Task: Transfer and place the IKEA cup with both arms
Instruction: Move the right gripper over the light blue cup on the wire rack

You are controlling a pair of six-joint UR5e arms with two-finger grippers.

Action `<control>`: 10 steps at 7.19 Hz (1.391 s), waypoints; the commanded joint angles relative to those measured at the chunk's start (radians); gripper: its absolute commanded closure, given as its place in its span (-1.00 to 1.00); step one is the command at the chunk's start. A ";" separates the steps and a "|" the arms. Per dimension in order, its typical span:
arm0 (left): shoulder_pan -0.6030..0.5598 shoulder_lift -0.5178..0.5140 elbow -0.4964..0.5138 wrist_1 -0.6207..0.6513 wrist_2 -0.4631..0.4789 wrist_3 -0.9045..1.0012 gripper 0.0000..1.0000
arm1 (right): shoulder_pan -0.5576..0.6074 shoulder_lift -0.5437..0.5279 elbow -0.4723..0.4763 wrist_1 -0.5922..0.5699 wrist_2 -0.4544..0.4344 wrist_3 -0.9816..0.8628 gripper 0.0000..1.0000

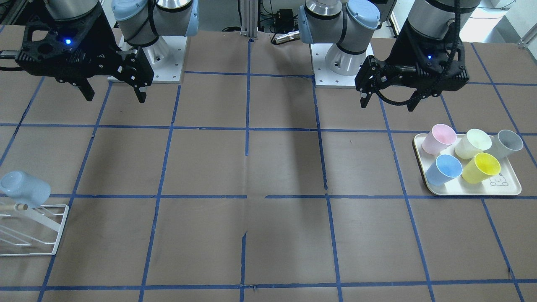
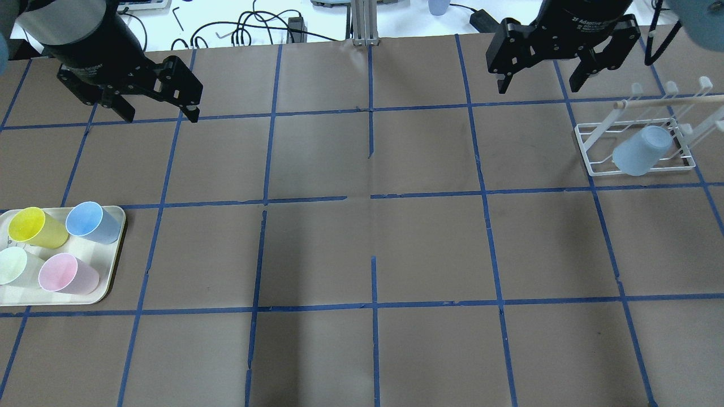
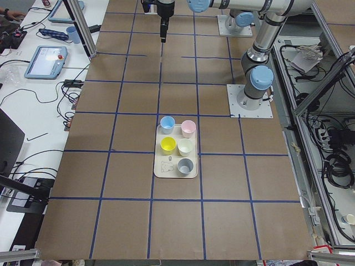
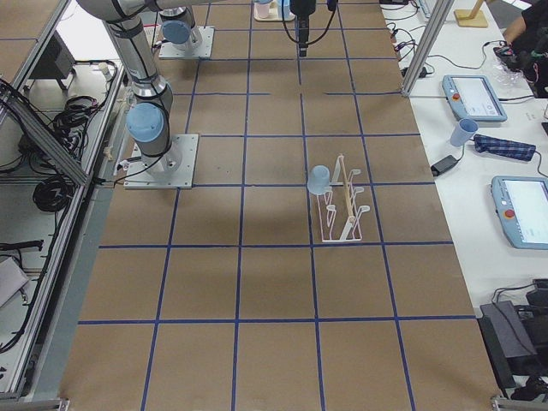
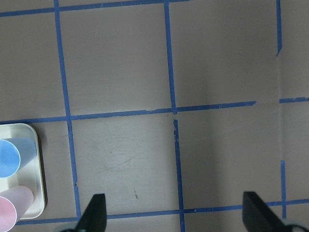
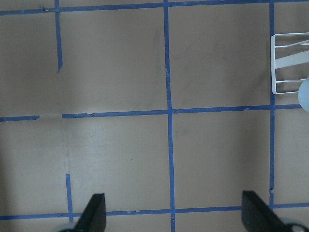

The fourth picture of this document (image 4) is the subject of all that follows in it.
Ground near teach pendant tablet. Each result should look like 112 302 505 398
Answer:
491 176 547 250

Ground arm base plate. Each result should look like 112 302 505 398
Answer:
159 22 214 60
123 134 199 189

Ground far teach pendant tablet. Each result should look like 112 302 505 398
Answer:
442 74 508 122

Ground black power adapter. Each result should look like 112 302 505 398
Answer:
430 155 459 177

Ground blue cup on side table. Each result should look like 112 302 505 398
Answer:
450 118 479 147

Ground teach pendant tablet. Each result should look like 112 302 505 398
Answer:
491 176 547 250
442 74 508 122

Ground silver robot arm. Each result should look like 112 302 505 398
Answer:
157 1 316 60
79 1 201 182

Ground aluminium frame post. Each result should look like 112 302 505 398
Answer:
402 0 454 97

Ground wooden stand base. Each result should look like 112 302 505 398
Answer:
453 0 489 28

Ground light blue plastic cup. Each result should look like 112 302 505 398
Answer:
307 164 331 196

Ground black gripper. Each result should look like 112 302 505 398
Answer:
289 0 317 57

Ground white wire cup rack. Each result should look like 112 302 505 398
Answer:
313 153 371 244

